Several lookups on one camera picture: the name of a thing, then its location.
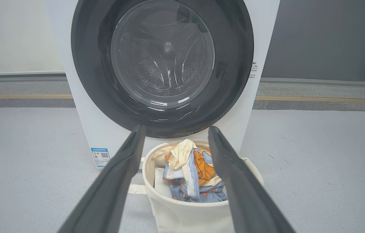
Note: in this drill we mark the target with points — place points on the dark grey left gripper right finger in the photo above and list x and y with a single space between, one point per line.
244 194

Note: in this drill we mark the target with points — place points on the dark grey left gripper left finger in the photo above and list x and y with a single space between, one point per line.
105 194

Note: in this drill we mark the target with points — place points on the blue bear print garment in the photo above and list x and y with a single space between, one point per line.
202 195

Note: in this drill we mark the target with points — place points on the beige garment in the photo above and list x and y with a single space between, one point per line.
182 152

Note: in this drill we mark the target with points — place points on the round dark washing machine door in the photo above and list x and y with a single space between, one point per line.
85 64

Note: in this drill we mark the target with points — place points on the white cloth basket liner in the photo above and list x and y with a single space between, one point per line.
161 184

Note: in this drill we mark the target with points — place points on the cream fabric laundry basket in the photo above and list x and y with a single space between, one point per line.
185 216

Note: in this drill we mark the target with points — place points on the white washing machine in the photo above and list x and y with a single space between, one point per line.
82 129

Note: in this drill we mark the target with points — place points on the blue energy label sticker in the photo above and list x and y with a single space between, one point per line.
100 157

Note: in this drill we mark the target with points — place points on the printed warning text label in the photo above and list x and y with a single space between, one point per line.
252 69

